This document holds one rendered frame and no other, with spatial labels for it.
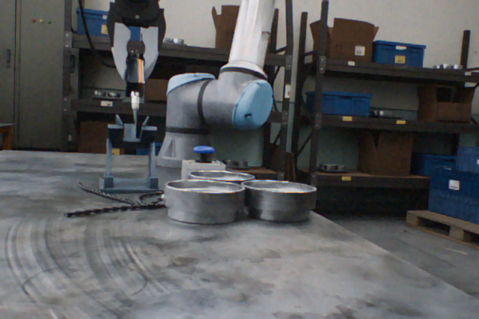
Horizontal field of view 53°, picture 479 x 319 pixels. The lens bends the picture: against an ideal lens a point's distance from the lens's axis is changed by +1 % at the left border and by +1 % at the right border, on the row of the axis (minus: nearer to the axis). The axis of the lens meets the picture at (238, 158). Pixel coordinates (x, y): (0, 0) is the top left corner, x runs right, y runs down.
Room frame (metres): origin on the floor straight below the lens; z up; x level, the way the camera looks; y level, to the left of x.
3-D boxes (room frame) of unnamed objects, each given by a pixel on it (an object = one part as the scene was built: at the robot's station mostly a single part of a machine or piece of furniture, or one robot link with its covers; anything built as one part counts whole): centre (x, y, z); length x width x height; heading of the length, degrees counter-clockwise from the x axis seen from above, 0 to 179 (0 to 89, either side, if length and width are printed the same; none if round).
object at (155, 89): (4.29, 0.67, 1.19); 0.52 x 0.42 x 0.38; 104
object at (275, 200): (0.66, -0.06, 0.82); 0.10 x 0.10 x 0.04
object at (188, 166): (0.89, 0.07, 0.82); 0.08 x 0.07 x 0.05; 14
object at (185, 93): (1.22, 0.12, 0.97); 0.13 x 0.12 x 0.14; 61
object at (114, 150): (4.15, 1.18, 0.64); 0.49 x 0.40 x 0.37; 109
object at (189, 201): (0.62, 0.04, 0.82); 0.10 x 0.10 x 0.04
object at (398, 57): (4.81, -1.43, 1.61); 0.52 x 0.38 x 0.22; 107
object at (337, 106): (4.69, -0.92, 1.11); 0.52 x 0.38 x 0.22; 104
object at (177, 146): (1.22, 0.13, 0.85); 0.15 x 0.15 x 0.10
